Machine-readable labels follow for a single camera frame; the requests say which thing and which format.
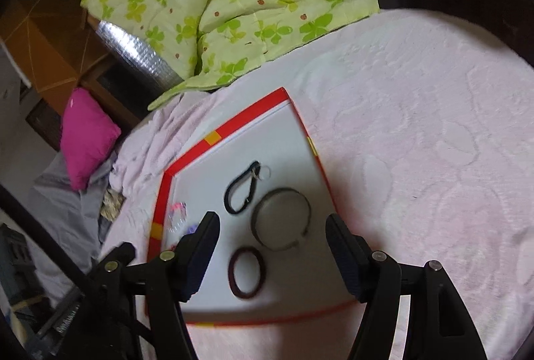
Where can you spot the orange wooden board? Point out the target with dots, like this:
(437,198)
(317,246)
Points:
(41,43)

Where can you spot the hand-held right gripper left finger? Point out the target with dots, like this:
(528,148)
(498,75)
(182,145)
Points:
(200,255)

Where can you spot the small patterned cloth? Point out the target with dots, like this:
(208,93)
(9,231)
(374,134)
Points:
(112,205)

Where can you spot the dark maroon bangle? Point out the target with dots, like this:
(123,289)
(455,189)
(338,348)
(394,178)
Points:
(231,272)

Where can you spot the grey bed sheet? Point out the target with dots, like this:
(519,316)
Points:
(62,210)

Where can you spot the red shallow box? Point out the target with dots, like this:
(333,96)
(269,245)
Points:
(283,160)

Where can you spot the magenta pillow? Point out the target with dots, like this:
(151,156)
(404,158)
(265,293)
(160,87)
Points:
(87,134)

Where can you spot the silver bangle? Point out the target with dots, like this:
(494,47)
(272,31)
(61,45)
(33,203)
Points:
(288,190)

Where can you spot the silver foil mat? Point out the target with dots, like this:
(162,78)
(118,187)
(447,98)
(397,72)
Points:
(137,55)

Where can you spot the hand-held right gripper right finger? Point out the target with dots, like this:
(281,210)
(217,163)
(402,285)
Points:
(346,255)

